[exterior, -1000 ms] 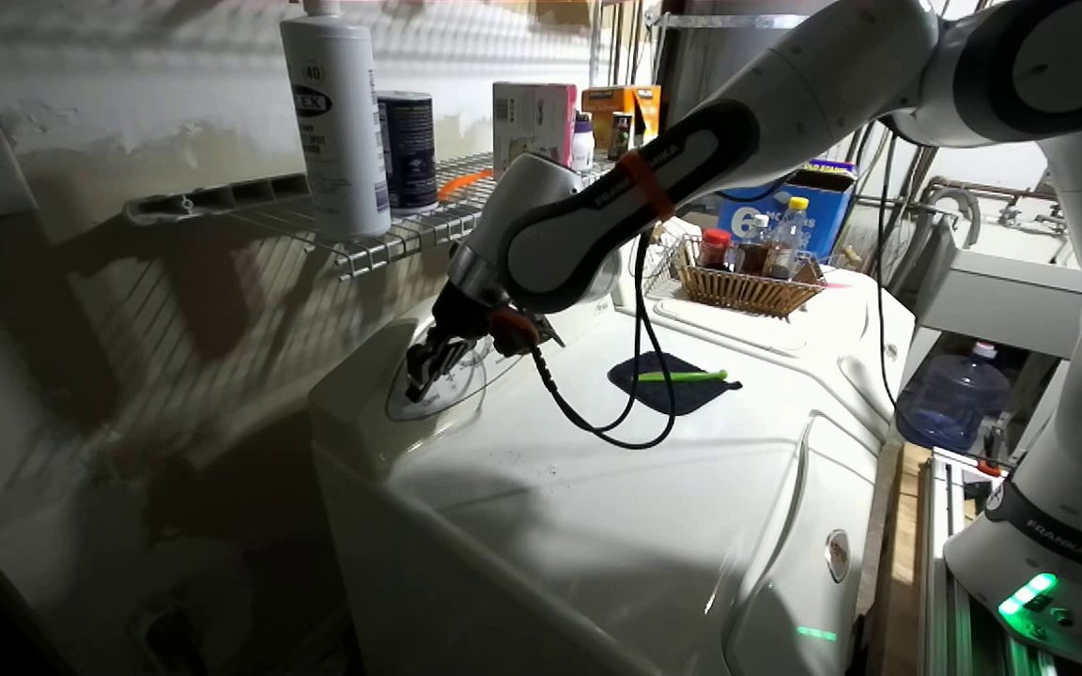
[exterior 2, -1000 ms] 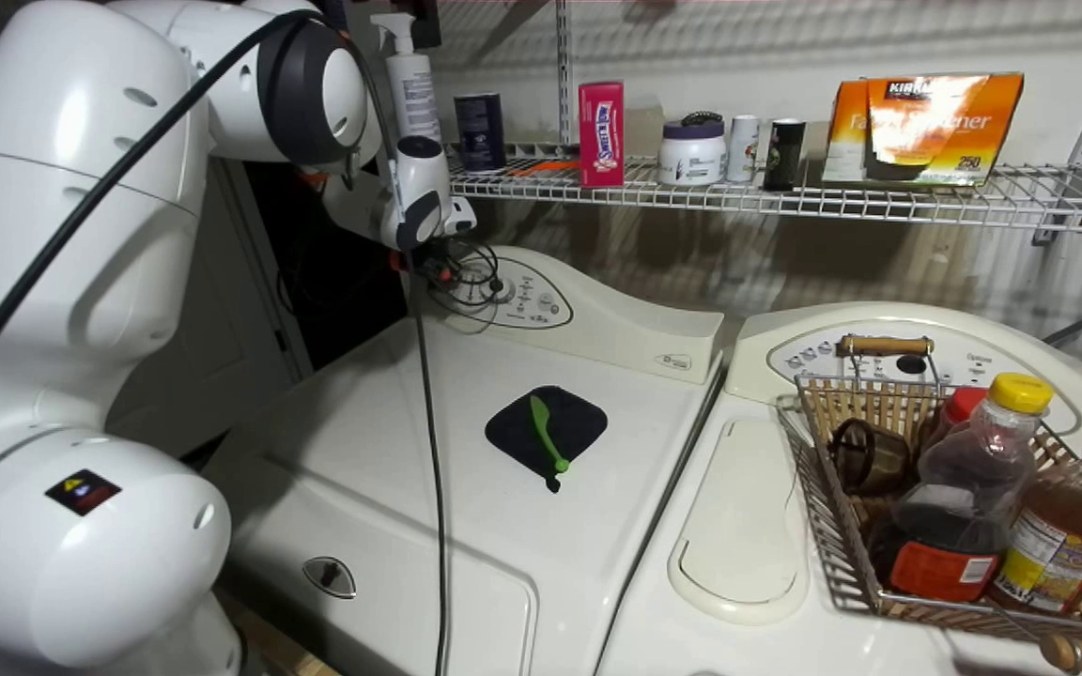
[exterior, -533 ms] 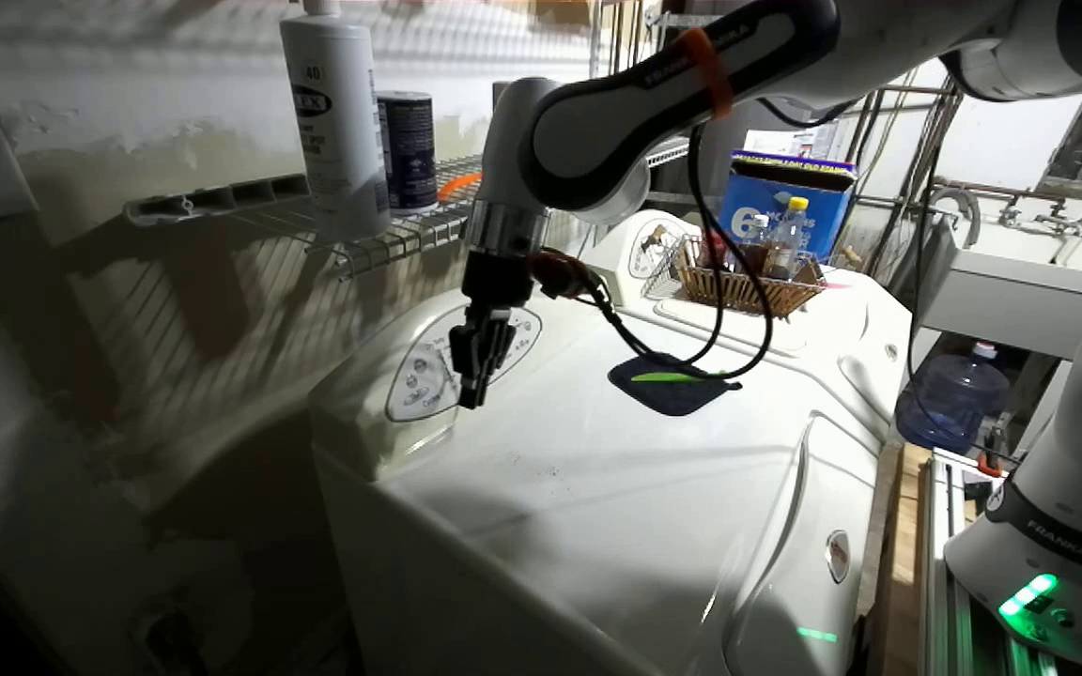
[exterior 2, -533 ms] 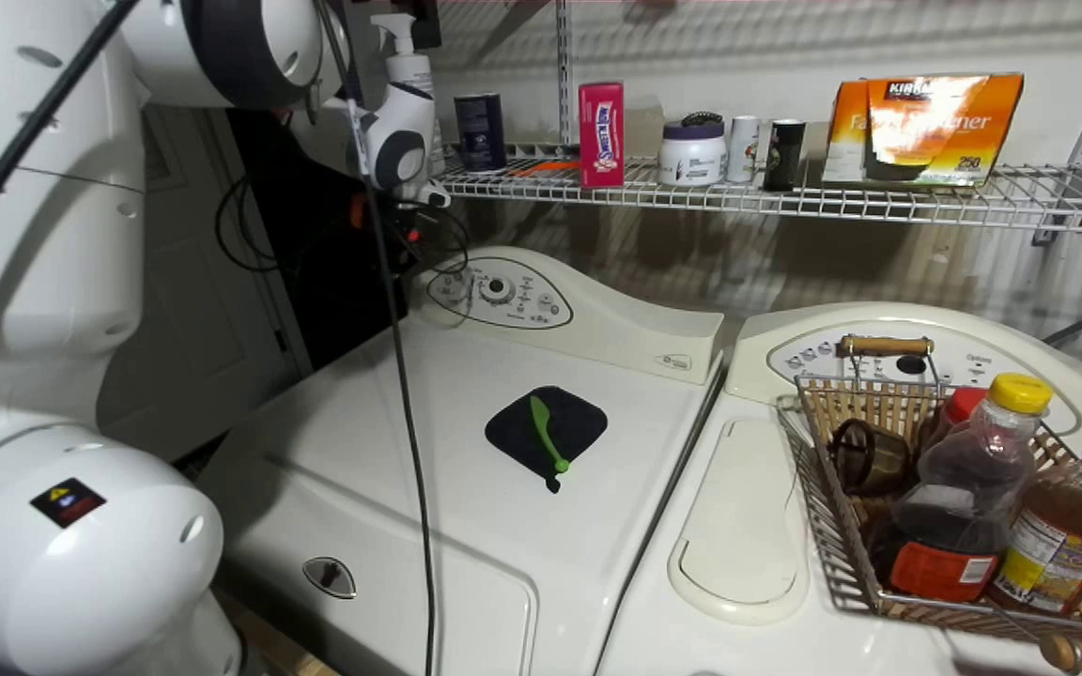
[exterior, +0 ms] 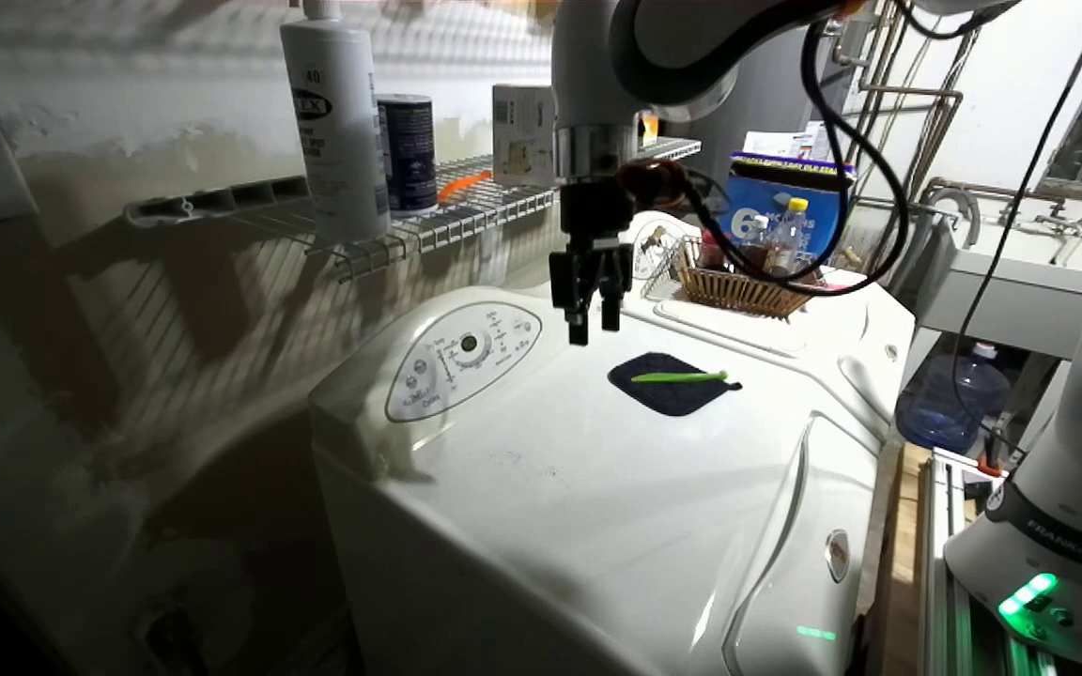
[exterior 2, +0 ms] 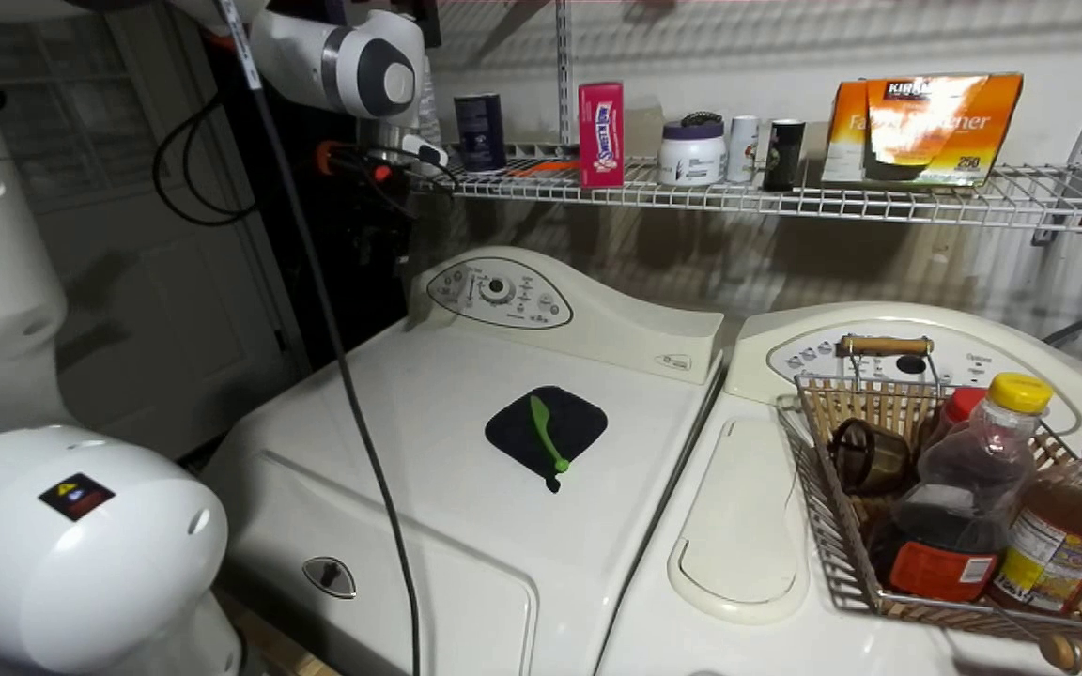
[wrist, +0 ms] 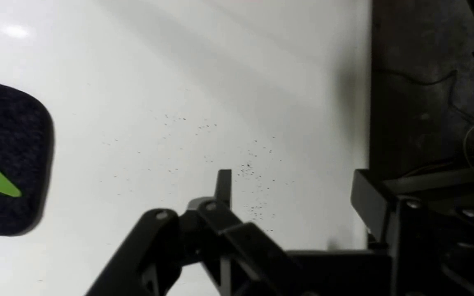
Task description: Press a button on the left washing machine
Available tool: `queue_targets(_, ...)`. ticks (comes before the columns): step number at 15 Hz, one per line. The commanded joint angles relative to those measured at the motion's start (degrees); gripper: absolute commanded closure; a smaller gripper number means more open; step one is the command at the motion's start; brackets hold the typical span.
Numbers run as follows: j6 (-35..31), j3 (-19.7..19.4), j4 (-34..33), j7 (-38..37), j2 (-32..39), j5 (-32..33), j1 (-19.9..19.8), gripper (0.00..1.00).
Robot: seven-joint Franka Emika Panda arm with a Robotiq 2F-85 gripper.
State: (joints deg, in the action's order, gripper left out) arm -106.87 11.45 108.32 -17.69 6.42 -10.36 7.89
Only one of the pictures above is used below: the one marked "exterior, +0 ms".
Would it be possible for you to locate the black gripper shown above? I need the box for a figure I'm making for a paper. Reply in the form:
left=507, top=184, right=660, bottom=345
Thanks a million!
left=548, top=181, right=640, bottom=348

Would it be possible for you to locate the green plastic knife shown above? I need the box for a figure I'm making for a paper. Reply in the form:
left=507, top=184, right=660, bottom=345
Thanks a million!
left=627, top=365, right=734, bottom=391

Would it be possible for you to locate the dark quilted pot holder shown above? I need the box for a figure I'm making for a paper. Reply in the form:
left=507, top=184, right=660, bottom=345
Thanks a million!
left=606, top=348, right=747, bottom=422

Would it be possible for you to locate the wicker basket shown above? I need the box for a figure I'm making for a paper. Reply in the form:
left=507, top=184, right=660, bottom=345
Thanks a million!
left=667, top=240, right=814, bottom=320

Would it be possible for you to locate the small orange item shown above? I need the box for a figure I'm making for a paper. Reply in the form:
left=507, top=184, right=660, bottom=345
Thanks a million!
left=434, top=169, right=494, bottom=208

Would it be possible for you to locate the blue cardboard box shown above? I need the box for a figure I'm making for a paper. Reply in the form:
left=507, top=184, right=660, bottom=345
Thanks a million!
left=717, top=149, right=860, bottom=275

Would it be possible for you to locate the white washer with oval panel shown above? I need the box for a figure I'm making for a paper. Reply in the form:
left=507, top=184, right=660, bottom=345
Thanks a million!
left=307, top=280, right=894, bottom=676

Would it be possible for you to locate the white labelled container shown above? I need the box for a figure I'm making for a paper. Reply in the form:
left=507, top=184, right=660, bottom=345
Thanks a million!
left=489, top=81, right=561, bottom=191

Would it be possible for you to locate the clear bottle yellow cap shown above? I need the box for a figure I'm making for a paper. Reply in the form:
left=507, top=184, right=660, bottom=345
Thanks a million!
left=762, top=191, right=820, bottom=280

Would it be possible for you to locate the white washer with lint door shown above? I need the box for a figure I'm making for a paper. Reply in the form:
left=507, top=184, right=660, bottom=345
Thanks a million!
left=631, top=211, right=921, bottom=442

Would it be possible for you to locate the dark cylindrical can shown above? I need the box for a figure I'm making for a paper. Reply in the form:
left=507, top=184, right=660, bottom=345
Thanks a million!
left=375, top=93, right=443, bottom=215

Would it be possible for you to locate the tall white bottle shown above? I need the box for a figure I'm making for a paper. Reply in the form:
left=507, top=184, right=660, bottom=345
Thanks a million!
left=279, top=0, right=395, bottom=247

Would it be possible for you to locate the blue water jug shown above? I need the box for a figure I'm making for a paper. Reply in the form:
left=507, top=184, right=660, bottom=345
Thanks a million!
left=890, top=334, right=1020, bottom=459

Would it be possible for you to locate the wooden plank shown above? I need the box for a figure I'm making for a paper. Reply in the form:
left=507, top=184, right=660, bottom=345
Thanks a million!
left=869, top=441, right=941, bottom=676

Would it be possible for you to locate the wire wall shelf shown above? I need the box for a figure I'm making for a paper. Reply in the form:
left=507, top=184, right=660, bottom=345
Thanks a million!
left=125, top=133, right=707, bottom=280

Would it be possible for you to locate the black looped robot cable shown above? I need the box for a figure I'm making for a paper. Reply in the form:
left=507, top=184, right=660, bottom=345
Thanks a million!
left=667, top=0, right=916, bottom=300

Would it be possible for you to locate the metal wire rack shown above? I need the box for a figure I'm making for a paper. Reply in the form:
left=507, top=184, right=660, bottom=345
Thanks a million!
left=851, top=0, right=984, bottom=230

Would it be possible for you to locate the thin black hanging cable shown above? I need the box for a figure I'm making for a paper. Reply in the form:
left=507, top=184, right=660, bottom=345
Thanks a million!
left=949, top=10, right=1082, bottom=368

